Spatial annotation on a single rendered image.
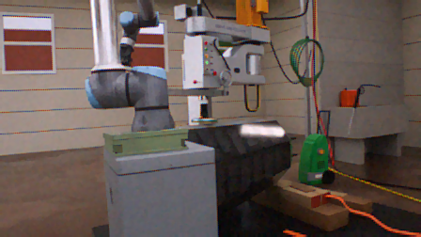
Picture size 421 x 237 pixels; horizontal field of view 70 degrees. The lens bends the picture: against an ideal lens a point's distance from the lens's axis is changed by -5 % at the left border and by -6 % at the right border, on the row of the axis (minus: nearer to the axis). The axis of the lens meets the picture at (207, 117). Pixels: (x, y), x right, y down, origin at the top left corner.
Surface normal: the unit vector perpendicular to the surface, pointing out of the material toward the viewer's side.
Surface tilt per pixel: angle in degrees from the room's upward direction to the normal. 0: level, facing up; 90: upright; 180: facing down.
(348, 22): 90
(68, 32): 90
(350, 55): 90
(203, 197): 90
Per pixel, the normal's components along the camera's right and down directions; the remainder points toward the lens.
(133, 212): 0.43, 0.03
